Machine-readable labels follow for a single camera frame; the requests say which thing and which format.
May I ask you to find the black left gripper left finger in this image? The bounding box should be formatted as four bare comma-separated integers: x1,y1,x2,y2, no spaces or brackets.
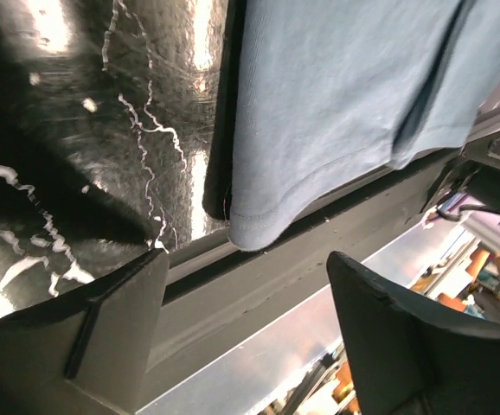
0,250,168,414

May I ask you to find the grey-blue t shirt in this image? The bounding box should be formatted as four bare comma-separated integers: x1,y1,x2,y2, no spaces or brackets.
229,1,500,251

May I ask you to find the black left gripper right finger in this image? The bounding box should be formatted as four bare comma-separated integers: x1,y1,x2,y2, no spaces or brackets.
326,252,500,414

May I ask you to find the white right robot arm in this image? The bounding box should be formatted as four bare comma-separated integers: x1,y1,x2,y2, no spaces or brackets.
422,131,500,221

